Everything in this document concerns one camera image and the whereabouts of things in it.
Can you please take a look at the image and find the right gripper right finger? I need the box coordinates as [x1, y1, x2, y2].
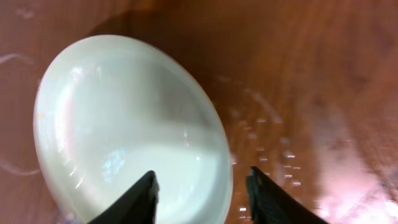
[246, 166, 327, 224]

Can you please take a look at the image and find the mint plate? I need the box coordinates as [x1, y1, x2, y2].
[33, 35, 233, 223]

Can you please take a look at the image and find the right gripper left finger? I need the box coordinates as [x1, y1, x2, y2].
[89, 170, 159, 224]

